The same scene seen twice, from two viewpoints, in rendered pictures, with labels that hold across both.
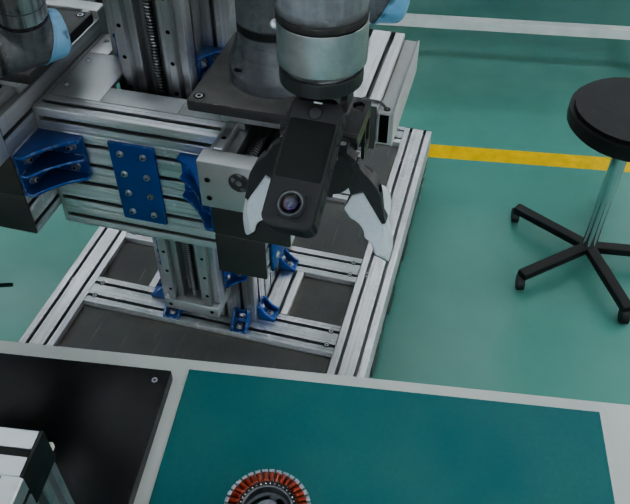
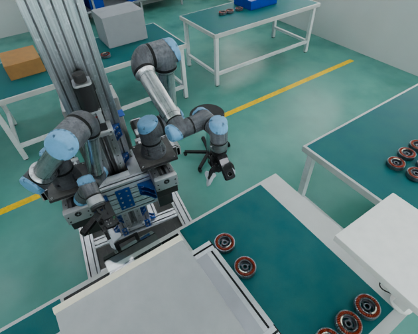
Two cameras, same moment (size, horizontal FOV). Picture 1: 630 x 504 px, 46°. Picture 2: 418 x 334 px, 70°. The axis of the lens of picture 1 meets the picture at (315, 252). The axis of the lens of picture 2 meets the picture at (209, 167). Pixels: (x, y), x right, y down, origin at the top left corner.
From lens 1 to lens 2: 0.85 m
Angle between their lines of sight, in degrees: 27
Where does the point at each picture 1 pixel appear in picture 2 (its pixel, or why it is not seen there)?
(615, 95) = not seen: hidden behind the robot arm
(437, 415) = (235, 204)
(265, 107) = (161, 161)
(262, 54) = (154, 149)
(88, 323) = (102, 253)
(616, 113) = not seen: hidden behind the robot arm
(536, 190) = (184, 144)
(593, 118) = not seen: hidden behind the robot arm
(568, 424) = (257, 190)
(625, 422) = (265, 183)
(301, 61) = (221, 150)
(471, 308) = (193, 183)
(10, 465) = (211, 248)
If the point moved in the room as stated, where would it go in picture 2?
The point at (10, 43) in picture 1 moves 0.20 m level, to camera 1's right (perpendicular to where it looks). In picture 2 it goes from (98, 179) to (133, 160)
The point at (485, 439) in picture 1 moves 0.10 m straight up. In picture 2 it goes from (247, 203) to (247, 192)
